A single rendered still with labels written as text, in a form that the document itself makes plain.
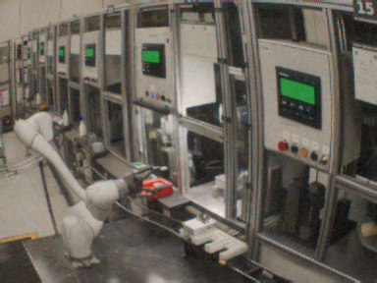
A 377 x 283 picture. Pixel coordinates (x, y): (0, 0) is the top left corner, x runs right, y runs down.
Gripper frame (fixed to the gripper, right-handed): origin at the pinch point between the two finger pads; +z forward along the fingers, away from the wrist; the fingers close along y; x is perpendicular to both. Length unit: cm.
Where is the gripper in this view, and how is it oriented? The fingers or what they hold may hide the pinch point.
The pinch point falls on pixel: (162, 178)
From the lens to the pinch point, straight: 221.1
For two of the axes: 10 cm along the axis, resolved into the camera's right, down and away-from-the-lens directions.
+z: 8.4, -2.1, 5.1
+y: -0.5, -9.5, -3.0
